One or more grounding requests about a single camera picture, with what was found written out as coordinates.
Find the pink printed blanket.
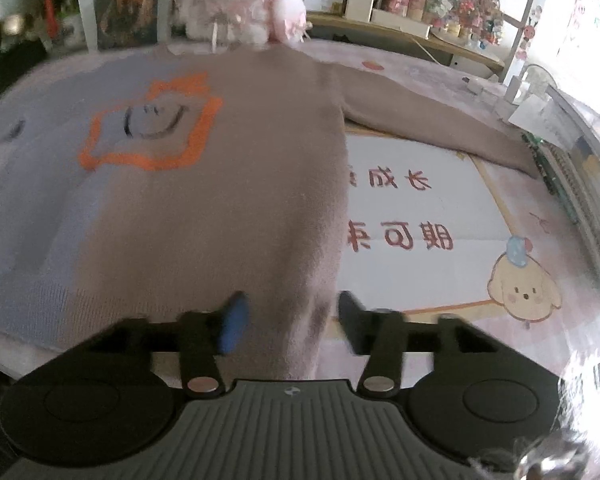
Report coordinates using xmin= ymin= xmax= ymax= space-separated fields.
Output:
xmin=0 ymin=35 xmax=600 ymax=383

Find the white charger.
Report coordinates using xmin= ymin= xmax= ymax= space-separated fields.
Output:
xmin=461 ymin=76 xmax=501 ymax=98

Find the white plastic stand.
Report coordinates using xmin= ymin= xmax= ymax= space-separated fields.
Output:
xmin=502 ymin=64 xmax=556 ymax=121

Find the pink white plush toy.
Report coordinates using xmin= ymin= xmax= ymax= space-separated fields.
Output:
xmin=172 ymin=0 xmax=312 ymax=53

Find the dark illustrated comic book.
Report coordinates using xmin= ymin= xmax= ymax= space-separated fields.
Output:
xmin=94 ymin=0 xmax=163 ymax=52

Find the wooden white bookshelf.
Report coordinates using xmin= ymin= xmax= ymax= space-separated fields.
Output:
xmin=72 ymin=0 xmax=548 ymax=83

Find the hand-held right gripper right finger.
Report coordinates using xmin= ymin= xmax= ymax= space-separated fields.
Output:
xmin=337 ymin=290 xmax=511 ymax=396

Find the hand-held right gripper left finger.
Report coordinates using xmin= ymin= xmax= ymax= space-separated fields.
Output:
xmin=87 ymin=290 xmax=251 ymax=397

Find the group of small figurines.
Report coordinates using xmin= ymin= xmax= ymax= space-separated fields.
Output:
xmin=430 ymin=0 xmax=506 ymax=51

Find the flat white box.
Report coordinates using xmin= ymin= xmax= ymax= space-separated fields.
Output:
xmin=370 ymin=7 xmax=432 ymax=40

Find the grey cloth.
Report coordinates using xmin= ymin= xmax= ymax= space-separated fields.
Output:
xmin=0 ymin=42 xmax=542 ymax=382

